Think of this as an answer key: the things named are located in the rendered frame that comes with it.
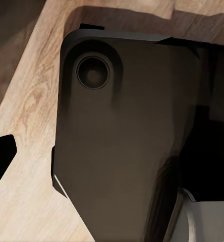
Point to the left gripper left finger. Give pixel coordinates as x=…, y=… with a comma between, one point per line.
x=8, y=150

